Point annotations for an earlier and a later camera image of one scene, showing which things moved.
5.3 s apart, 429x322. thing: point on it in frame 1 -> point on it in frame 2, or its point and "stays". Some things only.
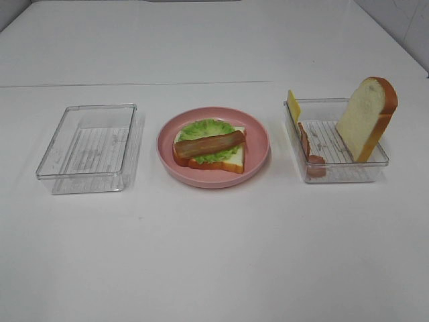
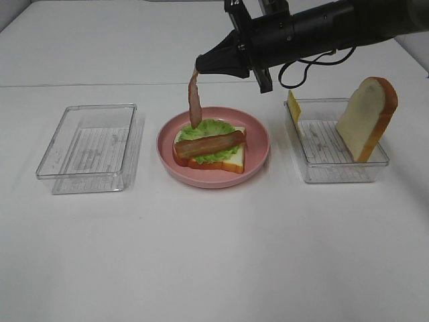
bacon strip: x=316 y=164 -> x=194 y=100
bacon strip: x=187 y=147 stays
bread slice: x=233 y=162 stays
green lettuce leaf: x=206 y=127 stays
